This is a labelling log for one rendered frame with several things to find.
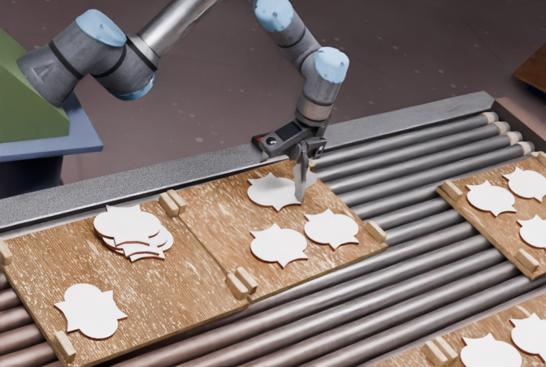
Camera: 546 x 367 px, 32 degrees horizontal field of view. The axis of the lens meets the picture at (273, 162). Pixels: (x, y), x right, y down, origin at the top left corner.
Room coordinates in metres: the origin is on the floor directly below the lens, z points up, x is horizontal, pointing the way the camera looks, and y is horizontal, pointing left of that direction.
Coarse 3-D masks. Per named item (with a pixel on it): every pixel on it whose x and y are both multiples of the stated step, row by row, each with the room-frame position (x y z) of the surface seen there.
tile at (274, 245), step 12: (276, 228) 1.67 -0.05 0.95; (264, 240) 1.62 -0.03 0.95; (276, 240) 1.63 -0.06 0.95; (288, 240) 1.64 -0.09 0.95; (300, 240) 1.65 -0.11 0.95; (252, 252) 1.57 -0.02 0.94; (264, 252) 1.58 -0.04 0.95; (276, 252) 1.59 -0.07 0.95; (288, 252) 1.60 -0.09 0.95; (300, 252) 1.62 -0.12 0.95
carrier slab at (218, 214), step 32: (288, 160) 1.95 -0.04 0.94; (192, 192) 1.71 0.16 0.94; (224, 192) 1.75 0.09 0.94; (320, 192) 1.86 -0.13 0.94; (192, 224) 1.61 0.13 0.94; (224, 224) 1.64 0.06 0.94; (256, 224) 1.67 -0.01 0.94; (288, 224) 1.71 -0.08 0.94; (224, 256) 1.54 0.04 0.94; (320, 256) 1.63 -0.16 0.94; (352, 256) 1.67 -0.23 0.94; (288, 288) 1.51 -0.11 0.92
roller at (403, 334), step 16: (496, 288) 1.73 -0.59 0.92; (512, 288) 1.76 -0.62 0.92; (528, 288) 1.79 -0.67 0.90; (448, 304) 1.64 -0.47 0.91; (464, 304) 1.64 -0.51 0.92; (480, 304) 1.67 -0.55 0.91; (416, 320) 1.55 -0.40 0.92; (432, 320) 1.56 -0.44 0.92; (448, 320) 1.59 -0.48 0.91; (384, 336) 1.47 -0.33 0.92; (400, 336) 1.49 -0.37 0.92; (416, 336) 1.51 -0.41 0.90; (336, 352) 1.38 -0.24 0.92; (352, 352) 1.39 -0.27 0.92; (368, 352) 1.42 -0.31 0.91; (384, 352) 1.45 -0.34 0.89
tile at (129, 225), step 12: (108, 216) 1.51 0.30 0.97; (120, 216) 1.53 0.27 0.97; (132, 216) 1.54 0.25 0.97; (144, 216) 1.55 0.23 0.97; (96, 228) 1.47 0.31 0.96; (108, 228) 1.48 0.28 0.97; (120, 228) 1.49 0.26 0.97; (132, 228) 1.50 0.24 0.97; (144, 228) 1.51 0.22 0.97; (156, 228) 1.52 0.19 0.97; (120, 240) 1.45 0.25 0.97; (132, 240) 1.47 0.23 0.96; (144, 240) 1.48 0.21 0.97
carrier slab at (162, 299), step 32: (64, 224) 1.48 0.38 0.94; (32, 256) 1.37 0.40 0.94; (64, 256) 1.39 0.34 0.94; (96, 256) 1.42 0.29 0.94; (192, 256) 1.51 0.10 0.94; (32, 288) 1.28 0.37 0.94; (64, 288) 1.31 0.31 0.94; (128, 288) 1.36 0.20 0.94; (160, 288) 1.39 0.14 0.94; (192, 288) 1.41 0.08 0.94; (224, 288) 1.44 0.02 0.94; (64, 320) 1.23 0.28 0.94; (128, 320) 1.28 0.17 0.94; (160, 320) 1.30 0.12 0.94; (192, 320) 1.33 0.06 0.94; (96, 352) 1.18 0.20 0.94
